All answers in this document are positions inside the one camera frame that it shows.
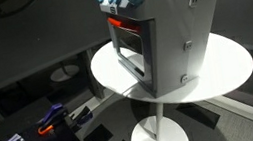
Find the white round table base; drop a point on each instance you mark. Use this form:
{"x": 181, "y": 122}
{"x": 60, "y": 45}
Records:
{"x": 64, "y": 73}

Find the white grey toy stove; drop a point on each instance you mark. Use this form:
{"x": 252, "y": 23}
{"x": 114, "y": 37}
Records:
{"x": 175, "y": 36}

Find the white round pedestal table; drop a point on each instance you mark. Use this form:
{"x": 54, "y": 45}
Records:
{"x": 227, "y": 65}

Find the purple clamp with orange tip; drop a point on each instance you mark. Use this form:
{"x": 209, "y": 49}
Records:
{"x": 52, "y": 113}

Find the grey oven door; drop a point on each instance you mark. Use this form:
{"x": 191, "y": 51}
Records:
{"x": 138, "y": 58}

